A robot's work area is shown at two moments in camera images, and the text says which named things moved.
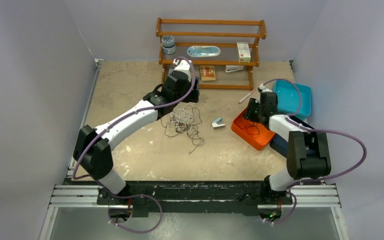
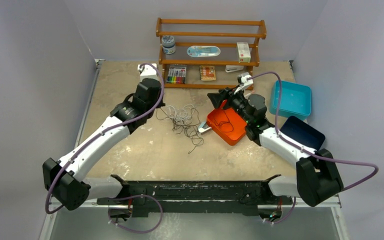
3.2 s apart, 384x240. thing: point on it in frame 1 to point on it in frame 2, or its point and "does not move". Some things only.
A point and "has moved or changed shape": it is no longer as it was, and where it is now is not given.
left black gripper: x=193 y=97 to x=161 y=104
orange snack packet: x=207 y=72 does not move
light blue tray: x=293 y=99 does not move
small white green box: x=244 y=52 does not move
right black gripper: x=248 y=115 to x=217 y=99
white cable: x=182 y=119 does not move
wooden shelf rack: x=223 y=53 does not move
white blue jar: x=168 y=44 does not move
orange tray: x=257 y=135 has moved or changed shape
